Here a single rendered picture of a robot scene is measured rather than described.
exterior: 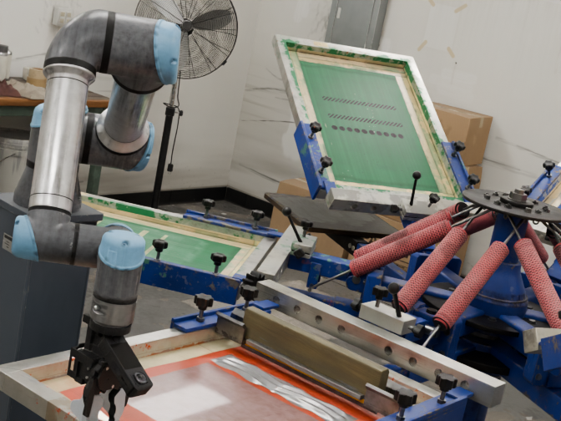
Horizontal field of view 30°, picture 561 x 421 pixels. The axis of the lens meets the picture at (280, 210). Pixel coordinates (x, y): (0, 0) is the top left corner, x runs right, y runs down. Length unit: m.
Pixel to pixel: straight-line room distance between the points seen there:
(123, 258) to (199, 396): 0.49
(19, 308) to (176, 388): 0.43
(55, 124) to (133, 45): 0.21
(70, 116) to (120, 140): 0.38
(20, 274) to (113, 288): 0.64
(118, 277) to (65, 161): 0.25
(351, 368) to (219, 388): 0.28
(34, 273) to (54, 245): 0.52
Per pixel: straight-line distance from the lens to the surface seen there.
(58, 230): 1.85
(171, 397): 2.12
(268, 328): 2.34
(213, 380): 2.23
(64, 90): 1.93
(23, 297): 2.37
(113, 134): 2.27
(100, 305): 1.79
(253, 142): 7.74
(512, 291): 2.92
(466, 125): 6.27
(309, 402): 2.21
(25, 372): 2.07
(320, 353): 2.26
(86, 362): 1.83
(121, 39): 1.95
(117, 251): 1.75
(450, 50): 6.81
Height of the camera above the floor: 1.83
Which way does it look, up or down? 13 degrees down
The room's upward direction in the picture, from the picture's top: 11 degrees clockwise
